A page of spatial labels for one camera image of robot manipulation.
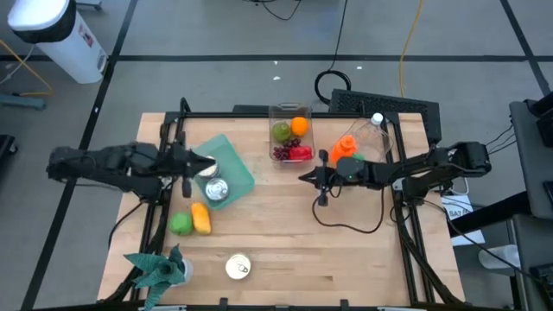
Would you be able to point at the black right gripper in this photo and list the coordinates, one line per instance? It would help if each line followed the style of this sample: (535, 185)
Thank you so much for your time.
(330, 176)

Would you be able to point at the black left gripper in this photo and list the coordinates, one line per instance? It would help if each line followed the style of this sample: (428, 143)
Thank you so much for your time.
(179, 160)

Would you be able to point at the red bell pepper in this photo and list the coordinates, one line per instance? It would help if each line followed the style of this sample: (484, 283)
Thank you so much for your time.
(300, 152)

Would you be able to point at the food can green label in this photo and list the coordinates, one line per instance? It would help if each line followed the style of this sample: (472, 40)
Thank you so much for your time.
(217, 189)

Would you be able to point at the orange squeeze bottle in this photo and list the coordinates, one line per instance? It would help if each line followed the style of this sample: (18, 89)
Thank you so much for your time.
(343, 149)

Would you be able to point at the orange fruit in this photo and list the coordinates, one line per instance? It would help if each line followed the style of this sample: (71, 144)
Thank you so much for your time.
(299, 126)

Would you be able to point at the green pear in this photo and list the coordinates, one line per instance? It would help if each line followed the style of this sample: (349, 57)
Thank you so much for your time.
(281, 132)

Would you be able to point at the clear bottle white cap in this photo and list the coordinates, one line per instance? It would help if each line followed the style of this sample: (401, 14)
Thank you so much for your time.
(377, 118)

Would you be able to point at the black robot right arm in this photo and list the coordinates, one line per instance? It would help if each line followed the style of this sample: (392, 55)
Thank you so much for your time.
(415, 166)

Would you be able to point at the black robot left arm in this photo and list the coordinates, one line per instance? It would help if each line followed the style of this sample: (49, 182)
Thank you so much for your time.
(103, 166)

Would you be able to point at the teal plastic tray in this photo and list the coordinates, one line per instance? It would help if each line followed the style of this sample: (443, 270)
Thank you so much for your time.
(237, 173)

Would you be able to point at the red grapes bunch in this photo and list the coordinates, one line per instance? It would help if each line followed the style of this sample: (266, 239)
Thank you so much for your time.
(281, 153)

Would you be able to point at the yellow toy vegetable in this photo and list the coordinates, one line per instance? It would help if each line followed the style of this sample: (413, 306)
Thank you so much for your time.
(201, 218)

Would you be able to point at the green bell pepper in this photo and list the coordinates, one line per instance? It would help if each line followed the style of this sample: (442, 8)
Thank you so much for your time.
(181, 224)

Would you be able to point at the teal cloth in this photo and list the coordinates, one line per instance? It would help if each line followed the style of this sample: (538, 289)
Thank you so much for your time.
(157, 272)

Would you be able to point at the black table clamp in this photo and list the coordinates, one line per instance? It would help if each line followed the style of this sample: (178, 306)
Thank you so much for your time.
(223, 303)
(344, 304)

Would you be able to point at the white paper sign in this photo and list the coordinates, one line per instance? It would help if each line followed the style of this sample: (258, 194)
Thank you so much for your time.
(458, 213)

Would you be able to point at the black metal beam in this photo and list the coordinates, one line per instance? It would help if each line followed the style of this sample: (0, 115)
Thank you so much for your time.
(492, 213)

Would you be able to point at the gray stand base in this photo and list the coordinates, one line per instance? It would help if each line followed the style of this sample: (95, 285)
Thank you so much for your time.
(21, 103)

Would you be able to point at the white trash bin black bag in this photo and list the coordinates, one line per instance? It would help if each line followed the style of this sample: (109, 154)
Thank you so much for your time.
(56, 39)

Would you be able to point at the gray caster base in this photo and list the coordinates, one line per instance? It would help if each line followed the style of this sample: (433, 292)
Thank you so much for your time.
(88, 4)

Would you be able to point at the black equipment piece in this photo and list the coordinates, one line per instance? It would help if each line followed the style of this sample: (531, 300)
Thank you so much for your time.
(6, 144)

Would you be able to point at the translucent plastic cup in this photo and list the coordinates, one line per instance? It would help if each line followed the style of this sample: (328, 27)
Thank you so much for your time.
(497, 259)

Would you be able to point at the dark gray desk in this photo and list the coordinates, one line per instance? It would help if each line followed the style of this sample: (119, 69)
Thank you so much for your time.
(529, 173)

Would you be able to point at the gray cabinet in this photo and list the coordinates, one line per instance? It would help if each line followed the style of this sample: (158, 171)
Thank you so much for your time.
(531, 242)

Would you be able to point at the black desk device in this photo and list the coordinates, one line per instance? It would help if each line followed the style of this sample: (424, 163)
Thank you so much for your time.
(543, 116)

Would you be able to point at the black aluminium rig frame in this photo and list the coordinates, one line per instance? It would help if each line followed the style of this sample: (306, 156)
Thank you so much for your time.
(207, 115)

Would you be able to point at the silver metal bracket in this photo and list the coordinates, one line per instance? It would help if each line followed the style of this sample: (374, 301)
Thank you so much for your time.
(396, 185)

